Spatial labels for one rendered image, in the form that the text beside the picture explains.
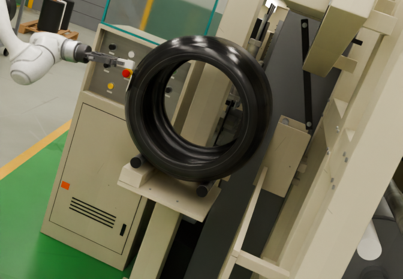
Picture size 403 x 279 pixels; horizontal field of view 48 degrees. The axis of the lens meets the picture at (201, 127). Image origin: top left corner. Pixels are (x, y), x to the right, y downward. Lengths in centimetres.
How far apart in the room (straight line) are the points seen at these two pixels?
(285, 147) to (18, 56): 111
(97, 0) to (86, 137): 891
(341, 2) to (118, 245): 190
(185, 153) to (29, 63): 73
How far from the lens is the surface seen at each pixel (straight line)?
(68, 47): 188
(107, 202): 258
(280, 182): 197
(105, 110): 245
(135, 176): 178
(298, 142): 192
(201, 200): 189
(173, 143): 196
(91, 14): 1136
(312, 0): 133
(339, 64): 175
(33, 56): 182
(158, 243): 228
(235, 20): 197
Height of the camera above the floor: 156
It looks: 15 degrees down
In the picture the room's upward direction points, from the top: 20 degrees clockwise
